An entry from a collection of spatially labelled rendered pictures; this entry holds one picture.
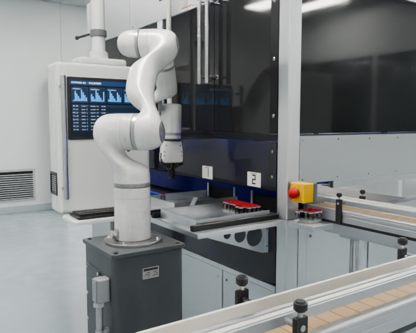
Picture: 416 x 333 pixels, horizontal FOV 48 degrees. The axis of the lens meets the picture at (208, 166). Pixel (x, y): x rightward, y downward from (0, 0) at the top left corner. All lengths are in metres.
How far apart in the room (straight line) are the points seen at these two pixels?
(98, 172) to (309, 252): 1.15
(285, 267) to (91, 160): 1.15
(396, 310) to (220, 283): 1.42
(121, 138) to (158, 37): 0.42
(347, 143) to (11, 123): 5.57
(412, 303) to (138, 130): 0.93
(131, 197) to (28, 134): 5.59
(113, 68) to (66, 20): 4.87
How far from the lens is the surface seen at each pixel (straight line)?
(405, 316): 0.95
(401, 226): 1.66
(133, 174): 1.52
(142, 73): 1.65
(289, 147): 1.81
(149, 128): 1.49
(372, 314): 0.87
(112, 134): 1.52
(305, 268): 1.97
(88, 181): 2.48
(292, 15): 1.86
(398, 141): 2.36
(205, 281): 2.37
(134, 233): 1.55
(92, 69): 2.49
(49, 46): 7.23
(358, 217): 1.75
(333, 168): 2.01
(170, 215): 1.81
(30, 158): 7.08
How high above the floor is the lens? 1.25
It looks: 5 degrees down
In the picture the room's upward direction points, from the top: straight up
